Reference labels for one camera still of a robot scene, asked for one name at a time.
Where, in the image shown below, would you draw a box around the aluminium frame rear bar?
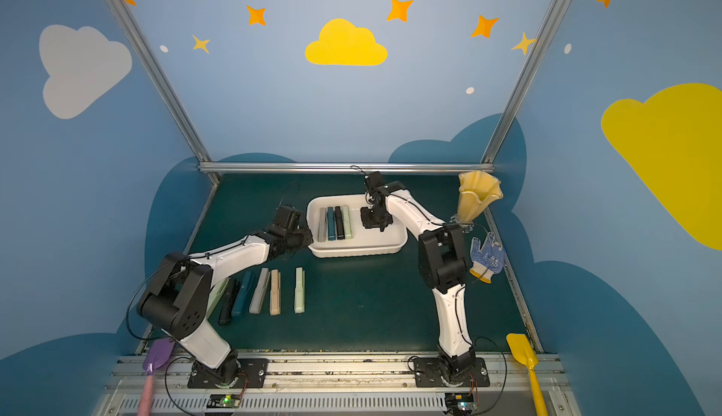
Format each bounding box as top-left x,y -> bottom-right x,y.
199,161 -> 496,175

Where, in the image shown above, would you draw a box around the right green circuit board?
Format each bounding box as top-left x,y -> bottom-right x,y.
444,393 -> 478,416

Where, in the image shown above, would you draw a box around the aluminium frame post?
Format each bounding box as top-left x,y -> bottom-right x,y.
105,0 -> 212,165
479,0 -> 572,170

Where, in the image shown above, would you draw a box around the beige pliers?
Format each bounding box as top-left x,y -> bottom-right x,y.
269,269 -> 281,316

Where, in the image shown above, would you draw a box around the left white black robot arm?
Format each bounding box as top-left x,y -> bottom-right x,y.
137,205 -> 312,389

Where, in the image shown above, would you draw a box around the right aluminium frame post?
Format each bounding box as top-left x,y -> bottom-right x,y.
479,0 -> 572,170

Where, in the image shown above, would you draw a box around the blue white work glove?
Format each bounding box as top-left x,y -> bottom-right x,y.
470,233 -> 507,284

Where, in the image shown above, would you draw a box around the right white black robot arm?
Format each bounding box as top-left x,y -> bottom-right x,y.
360,172 -> 476,385

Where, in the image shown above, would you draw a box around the black pliers group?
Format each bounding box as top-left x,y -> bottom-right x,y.
218,278 -> 241,326
334,206 -> 345,240

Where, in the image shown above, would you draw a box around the left aluminium frame post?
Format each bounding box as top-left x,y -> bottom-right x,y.
105,0 -> 212,165

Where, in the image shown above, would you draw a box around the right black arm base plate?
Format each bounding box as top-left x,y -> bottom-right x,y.
407,356 -> 491,388

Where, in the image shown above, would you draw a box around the yellow toy shovel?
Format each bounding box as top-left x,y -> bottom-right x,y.
506,333 -> 549,416

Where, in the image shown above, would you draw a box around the yellow ruffled glass vase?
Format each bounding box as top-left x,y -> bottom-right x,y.
451,171 -> 503,234

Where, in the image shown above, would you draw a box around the aluminium rail base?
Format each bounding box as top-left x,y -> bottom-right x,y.
89,349 -> 582,416

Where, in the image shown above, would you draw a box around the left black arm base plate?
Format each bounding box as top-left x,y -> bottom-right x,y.
187,359 -> 269,390

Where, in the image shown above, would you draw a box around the white plastic storage box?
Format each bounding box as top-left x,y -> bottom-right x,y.
306,194 -> 407,258

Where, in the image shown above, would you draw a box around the green circuit board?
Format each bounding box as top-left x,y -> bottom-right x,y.
444,393 -> 478,416
206,393 -> 244,410

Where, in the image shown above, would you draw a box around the teal pliers group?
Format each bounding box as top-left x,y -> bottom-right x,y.
326,206 -> 337,241
231,271 -> 255,318

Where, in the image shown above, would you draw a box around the left green circuit board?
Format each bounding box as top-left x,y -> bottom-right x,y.
206,393 -> 244,410

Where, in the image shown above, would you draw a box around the purple toy shovel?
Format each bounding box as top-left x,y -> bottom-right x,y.
137,338 -> 175,416

